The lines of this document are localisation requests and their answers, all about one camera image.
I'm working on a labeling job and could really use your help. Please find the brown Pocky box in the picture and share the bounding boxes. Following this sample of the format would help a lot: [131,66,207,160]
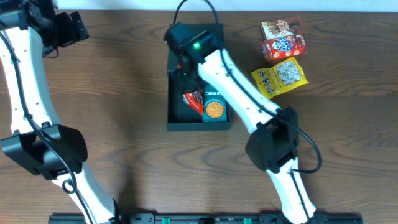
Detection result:
[261,16,306,40]

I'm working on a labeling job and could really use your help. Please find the red Hacks candy bag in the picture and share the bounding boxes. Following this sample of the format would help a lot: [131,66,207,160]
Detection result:
[182,90,203,116]

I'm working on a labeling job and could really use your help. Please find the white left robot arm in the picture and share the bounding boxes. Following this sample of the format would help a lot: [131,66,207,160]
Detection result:
[1,0,123,223]

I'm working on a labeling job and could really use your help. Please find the dark green box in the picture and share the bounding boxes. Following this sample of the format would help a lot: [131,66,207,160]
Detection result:
[166,23,232,132]

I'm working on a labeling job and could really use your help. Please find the teal coconut cookie box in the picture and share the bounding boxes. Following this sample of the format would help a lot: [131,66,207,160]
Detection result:
[202,85,227,123]

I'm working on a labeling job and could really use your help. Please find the yellow Hacks candy bag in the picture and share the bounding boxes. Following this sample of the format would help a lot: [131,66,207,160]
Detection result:
[251,57,309,99]

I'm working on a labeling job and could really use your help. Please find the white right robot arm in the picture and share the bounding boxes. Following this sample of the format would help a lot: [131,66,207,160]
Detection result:
[164,22,316,223]

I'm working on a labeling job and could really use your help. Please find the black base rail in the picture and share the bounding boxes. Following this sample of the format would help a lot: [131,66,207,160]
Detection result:
[48,212,364,224]

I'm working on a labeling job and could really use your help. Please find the red Hello Panda box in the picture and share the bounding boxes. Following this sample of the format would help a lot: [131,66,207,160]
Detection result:
[261,34,308,61]

